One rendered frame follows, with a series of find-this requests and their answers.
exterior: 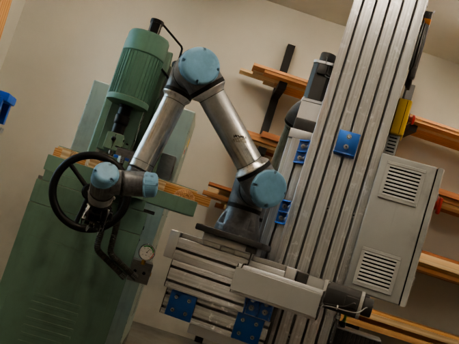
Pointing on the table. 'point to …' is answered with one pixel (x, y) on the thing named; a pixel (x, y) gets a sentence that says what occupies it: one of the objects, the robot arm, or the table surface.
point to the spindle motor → (138, 69)
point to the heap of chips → (185, 194)
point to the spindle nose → (121, 119)
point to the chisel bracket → (113, 142)
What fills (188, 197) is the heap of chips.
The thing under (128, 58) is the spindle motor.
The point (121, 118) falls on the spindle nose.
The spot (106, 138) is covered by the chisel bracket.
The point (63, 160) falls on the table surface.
